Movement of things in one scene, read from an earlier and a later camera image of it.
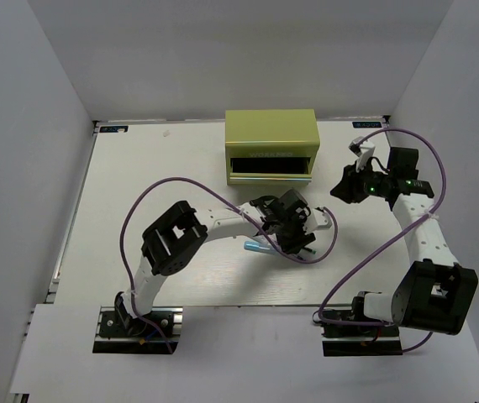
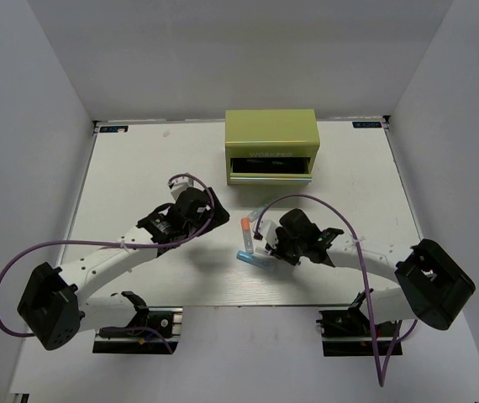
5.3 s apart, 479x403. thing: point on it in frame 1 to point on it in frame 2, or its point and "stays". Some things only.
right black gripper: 348,190 to 281,233
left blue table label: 113,128 stays
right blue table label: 365,124 stays
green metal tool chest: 271,147 stays
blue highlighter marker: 250,245 to 256,259
